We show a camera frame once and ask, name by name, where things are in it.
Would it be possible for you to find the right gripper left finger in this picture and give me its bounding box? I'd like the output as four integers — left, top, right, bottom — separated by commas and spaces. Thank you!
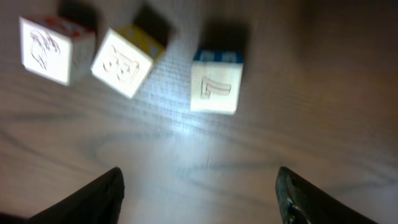
1, 167, 125, 224

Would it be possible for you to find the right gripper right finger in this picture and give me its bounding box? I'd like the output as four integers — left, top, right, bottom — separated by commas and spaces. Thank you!
275, 167, 374, 224

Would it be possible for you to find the pale yellow block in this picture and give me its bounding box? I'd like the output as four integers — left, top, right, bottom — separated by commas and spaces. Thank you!
91, 25, 165, 98

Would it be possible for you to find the blue edged block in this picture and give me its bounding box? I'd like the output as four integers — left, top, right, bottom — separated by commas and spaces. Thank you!
190, 49, 244, 114

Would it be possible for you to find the red sided center block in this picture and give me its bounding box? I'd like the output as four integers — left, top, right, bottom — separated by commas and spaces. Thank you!
19, 16, 96, 86

